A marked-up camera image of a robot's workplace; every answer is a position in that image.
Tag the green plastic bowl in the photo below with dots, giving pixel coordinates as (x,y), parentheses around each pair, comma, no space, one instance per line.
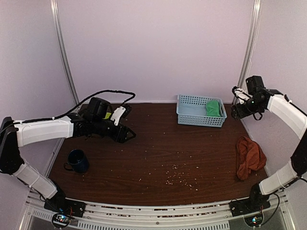
(107,116)

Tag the green towel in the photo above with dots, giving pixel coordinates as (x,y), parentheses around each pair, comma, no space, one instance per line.
(213,108)

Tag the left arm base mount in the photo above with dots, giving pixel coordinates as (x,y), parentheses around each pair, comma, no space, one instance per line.
(71,208)

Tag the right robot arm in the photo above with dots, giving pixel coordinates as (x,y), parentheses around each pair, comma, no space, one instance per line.
(256,100)

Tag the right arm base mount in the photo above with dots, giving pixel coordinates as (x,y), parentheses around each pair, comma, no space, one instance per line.
(243,207)

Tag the dark blue mug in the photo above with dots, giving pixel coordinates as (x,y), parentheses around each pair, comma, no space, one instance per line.
(76,162)

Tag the right aluminium frame post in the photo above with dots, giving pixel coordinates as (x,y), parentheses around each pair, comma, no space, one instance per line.
(251,43)

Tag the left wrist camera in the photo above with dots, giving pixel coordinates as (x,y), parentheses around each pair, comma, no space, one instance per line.
(119,113)

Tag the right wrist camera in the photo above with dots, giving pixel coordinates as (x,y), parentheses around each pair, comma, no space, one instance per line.
(241,95)

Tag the left aluminium frame post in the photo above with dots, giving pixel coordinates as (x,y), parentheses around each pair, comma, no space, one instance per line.
(62,49)

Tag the light blue plastic basket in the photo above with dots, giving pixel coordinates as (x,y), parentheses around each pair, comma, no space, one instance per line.
(193,110)

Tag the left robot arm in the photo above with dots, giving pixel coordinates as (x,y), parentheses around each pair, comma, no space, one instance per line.
(92,120)

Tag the brown towel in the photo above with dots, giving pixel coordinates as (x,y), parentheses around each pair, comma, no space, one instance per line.
(249,157)

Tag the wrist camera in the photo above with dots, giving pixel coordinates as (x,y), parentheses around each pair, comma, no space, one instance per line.
(241,95)
(119,113)

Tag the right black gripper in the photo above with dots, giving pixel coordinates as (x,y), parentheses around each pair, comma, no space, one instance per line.
(236,110)

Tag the aluminium frame post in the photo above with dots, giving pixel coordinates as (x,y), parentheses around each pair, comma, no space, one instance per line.
(251,43)
(62,49)

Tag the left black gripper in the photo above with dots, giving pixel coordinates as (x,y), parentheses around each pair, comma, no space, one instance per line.
(120,136)

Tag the aluminium front rail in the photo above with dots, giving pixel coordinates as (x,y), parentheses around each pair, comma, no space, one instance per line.
(210,216)

